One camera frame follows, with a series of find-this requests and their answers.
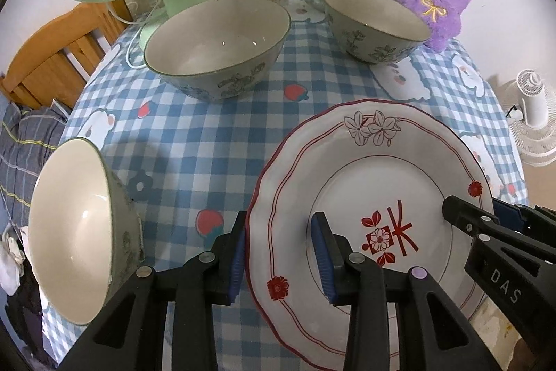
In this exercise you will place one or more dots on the white plate with red pattern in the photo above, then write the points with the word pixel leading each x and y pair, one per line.
pixel 347 179

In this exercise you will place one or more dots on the dark cloth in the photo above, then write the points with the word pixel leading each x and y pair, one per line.
pixel 21 323

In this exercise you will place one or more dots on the large grey floral bowl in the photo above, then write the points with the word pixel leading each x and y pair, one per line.
pixel 69 232

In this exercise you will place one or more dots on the white standing fan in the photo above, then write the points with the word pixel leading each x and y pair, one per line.
pixel 532 106

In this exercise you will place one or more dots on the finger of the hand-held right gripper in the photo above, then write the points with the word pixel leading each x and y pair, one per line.
pixel 510 214
pixel 469 216

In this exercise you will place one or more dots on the crumpled white cloth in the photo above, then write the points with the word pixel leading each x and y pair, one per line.
pixel 11 271

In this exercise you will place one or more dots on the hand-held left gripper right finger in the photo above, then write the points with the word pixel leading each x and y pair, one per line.
pixel 321 258

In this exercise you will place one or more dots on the blue checked tablecloth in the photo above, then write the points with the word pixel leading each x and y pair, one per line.
pixel 182 136

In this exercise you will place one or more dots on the grey plaid pillow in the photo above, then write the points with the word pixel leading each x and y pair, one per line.
pixel 26 145

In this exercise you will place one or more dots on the wooden headboard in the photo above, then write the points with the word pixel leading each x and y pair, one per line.
pixel 56 53

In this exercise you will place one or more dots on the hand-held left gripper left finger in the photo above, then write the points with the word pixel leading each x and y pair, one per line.
pixel 236 262

